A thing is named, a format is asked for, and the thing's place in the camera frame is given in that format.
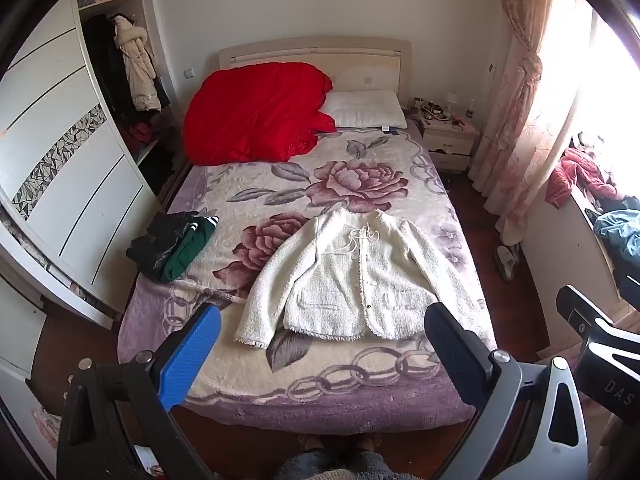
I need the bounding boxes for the white wardrobe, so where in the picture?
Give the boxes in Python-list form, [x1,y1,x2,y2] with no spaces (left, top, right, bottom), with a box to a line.
[0,0,187,331]

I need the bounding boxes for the white slipper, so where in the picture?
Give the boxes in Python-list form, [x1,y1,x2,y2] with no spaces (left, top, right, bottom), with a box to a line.
[495,245,521,279]

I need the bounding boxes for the pink floral curtain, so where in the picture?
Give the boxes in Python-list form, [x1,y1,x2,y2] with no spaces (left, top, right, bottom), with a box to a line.
[470,0,601,247]

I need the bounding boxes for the white pillow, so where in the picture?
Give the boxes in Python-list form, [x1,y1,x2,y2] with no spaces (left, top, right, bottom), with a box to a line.
[322,90,408,130]

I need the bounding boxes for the beige nightstand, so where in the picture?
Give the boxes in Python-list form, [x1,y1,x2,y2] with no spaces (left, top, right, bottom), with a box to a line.
[417,114,481,174]

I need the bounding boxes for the black folded garment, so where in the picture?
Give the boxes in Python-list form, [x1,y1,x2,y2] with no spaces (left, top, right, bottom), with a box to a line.
[126,211,198,281]

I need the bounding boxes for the teal cloth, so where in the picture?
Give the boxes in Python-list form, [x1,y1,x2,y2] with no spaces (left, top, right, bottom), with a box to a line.
[594,208,640,272]

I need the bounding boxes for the red quilt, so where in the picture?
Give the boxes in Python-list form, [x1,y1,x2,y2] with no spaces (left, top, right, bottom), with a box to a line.
[182,61,337,166]

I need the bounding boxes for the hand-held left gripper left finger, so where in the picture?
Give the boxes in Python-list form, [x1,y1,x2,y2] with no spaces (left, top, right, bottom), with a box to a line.
[57,303,222,480]

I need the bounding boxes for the black hanging clothes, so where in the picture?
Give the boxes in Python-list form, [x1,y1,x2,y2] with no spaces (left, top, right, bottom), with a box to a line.
[82,12,136,121]

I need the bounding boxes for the dark red clothes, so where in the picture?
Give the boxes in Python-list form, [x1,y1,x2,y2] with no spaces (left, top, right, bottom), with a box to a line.
[122,119,163,149]

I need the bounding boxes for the white knitted jacket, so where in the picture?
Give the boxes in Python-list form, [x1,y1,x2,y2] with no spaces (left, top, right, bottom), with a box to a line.
[235,208,480,348]

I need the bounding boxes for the beige hanging coat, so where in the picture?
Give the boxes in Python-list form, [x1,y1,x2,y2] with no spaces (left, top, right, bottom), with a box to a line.
[114,15,162,112]

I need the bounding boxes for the pink patterned cloth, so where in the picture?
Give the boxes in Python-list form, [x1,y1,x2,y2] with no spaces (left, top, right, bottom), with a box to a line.
[32,407,64,449]

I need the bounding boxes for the beige wooden bed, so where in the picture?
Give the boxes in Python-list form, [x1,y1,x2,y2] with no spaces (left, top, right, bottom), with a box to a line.
[117,36,498,433]

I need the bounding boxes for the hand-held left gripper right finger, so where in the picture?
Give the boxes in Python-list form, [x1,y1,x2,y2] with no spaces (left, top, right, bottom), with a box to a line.
[424,302,589,480]

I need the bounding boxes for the person's grey fuzzy pants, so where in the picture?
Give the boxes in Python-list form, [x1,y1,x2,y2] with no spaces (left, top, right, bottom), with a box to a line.
[272,450,387,480]

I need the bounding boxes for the floral printed blanket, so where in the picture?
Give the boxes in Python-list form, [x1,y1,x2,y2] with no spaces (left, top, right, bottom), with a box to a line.
[117,127,498,433]

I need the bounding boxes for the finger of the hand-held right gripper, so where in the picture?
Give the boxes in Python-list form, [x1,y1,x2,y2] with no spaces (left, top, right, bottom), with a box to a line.
[556,285,619,335]

